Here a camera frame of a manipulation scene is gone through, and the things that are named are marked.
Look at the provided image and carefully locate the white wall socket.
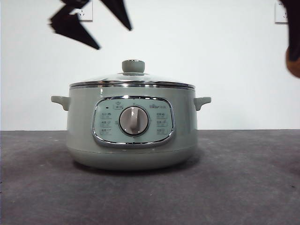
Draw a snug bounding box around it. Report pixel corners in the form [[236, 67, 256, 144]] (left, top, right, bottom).
[[274, 2, 290, 24], [76, 0, 93, 23]]

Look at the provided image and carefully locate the pale green electric cooking pot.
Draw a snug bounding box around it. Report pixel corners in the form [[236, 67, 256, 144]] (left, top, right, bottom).
[[51, 86, 211, 171]]

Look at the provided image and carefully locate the brown potato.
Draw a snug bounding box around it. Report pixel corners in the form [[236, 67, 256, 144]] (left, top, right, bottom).
[[284, 48, 300, 78]]

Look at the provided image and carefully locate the glass lid with green knob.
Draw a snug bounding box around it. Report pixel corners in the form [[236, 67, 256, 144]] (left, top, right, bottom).
[[69, 59, 196, 90]]

